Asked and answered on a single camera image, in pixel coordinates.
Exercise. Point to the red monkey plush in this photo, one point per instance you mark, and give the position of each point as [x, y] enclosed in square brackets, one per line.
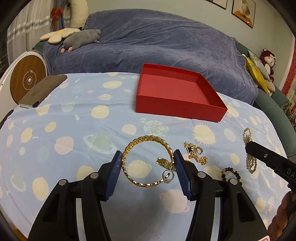
[268, 60]

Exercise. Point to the flower shaped cushion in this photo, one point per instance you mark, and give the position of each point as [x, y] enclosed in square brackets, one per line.
[57, 36]

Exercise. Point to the grey plush toy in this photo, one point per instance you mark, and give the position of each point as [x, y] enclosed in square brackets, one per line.
[76, 40]

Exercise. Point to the grey patterned pillow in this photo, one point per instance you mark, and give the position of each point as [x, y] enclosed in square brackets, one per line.
[258, 63]

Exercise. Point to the yellow gold pillow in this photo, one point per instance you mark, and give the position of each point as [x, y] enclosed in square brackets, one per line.
[257, 76]

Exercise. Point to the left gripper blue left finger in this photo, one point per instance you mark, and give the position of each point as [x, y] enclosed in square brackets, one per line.
[112, 174]

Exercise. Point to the round wooden white device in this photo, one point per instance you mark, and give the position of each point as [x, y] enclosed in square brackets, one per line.
[20, 77]

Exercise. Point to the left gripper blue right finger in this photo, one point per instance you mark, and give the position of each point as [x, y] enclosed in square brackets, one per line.
[183, 174]

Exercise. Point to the blue planet print cloth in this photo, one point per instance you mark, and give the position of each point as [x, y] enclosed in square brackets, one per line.
[82, 123]

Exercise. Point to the red cardboard tray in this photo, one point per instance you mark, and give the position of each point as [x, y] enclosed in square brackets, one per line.
[166, 90]

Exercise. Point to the white sheer curtain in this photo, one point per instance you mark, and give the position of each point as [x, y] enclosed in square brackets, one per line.
[33, 21]

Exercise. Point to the person's right hand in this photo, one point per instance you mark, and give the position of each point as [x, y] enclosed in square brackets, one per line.
[280, 221]

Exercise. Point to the brown phone case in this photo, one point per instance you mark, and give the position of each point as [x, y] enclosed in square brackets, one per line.
[41, 90]

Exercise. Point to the red ribbon bow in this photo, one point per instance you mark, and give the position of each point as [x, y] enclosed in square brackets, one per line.
[55, 14]

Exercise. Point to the dark green sofa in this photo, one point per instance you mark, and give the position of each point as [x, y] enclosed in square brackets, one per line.
[273, 105]

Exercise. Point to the purple-blue bed blanket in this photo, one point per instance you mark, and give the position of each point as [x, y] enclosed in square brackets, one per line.
[130, 38]

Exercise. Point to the white alpaca plush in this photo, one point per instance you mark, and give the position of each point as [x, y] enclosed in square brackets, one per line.
[79, 13]

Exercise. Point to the framed wall picture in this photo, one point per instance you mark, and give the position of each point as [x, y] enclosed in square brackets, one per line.
[220, 3]
[245, 11]

